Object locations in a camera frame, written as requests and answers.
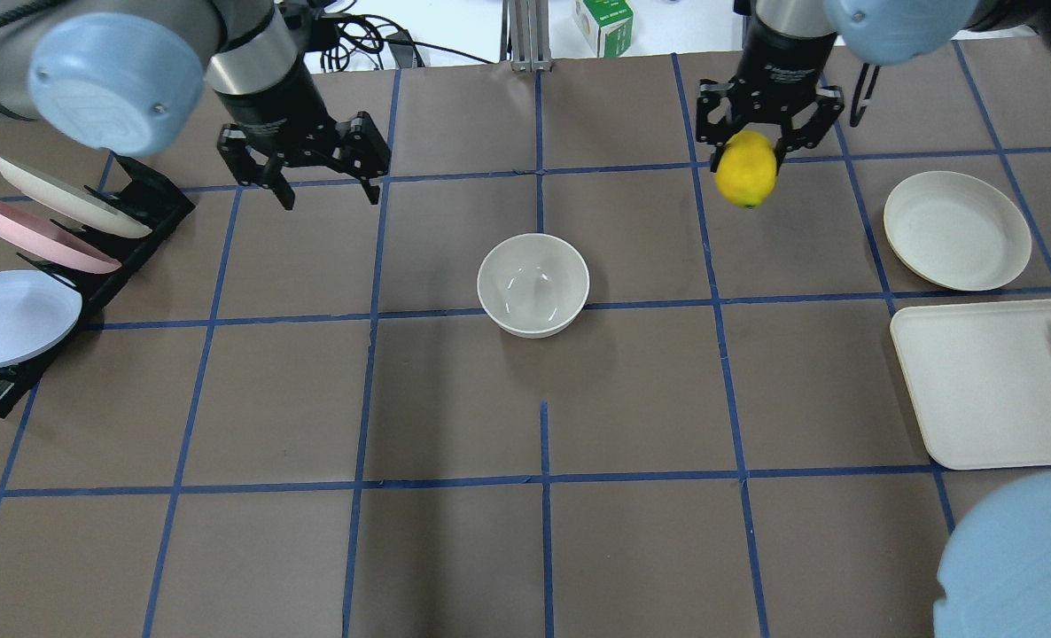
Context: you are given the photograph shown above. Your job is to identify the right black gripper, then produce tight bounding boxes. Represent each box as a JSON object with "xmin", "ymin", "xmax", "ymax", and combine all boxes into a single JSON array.
[{"xmin": 696, "ymin": 59, "xmax": 845, "ymax": 174}]

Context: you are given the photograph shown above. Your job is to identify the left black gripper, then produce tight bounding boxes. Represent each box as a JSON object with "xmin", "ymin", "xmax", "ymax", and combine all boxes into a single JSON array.
[{"xmin": 217, "ymin": 80, "xmax": 392, "ymax": 211}]

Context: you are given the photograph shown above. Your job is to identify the yellow lemon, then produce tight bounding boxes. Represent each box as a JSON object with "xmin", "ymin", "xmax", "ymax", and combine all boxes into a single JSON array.
[{"xmin": 713, "ymin": 130, "xmax": 778, "ymax": 209}]

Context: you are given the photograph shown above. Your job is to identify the white ceramic bowl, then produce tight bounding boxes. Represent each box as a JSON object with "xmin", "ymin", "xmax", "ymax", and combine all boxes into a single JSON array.
[{"xmin": 476, "ymin": 233, "xmax": 591, "ymax": 339}]

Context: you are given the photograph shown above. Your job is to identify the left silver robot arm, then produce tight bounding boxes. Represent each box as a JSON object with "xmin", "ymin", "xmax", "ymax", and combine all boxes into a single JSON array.
[{"xmin": 0, "ymin": 1, "xmax": 391, "ymax": 209}]

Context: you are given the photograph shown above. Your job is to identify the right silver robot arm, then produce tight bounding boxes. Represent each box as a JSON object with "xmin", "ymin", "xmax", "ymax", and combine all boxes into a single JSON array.
[{"xmin": 695, "ymin": 1, "xmax": 977, "ymax": 171}]

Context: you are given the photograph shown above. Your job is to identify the black dish rack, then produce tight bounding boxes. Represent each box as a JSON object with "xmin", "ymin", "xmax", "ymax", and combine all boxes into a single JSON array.
[{"xmin": 0, "ymin": 156, "xmax": 194, "ymax": 417}]

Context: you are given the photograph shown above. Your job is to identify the green white box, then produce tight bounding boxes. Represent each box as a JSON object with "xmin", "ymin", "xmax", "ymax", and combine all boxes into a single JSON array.
[{"xmin": 572, "ymin": 1, "xmax": 634, "ymax": 58}]

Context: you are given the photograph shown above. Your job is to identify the round cream plate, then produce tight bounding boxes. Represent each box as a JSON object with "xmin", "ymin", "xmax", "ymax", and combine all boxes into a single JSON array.
[{"xmin": 883, "ymin": 171, "xmax": 1032, "ymax": 292}]

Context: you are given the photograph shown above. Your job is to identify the cream plate in rack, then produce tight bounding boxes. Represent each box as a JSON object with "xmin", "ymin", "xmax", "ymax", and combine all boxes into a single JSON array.
[{"xmin": 0, "ymin": 156, "xmax": 152, "ymax": 239}]

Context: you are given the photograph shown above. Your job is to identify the pink plate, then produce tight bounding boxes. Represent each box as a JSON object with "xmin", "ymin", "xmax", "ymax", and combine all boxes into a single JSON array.
[{"xmin": 0, "ymin": 199, "xmax": 121, "ymax": 275}]

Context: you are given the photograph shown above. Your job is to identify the white rectangular tray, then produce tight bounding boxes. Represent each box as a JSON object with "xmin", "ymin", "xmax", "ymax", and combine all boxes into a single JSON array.
[{"xmin": 890, "ymin": 300, "xmax": 1051, "ymax": 470}]

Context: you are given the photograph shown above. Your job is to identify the light blue plate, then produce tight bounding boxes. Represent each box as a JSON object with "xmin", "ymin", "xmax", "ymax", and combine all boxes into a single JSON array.
[{"xmin": 0, "ymin": 269, "xmax": 82, "ymax": 368}]

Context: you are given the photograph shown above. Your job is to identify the aluminium frame post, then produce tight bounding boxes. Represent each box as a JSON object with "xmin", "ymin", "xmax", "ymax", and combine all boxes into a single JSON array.
[{"xmin": 500, "ymin": 1, "xmax": 553, "ymax": 73}]

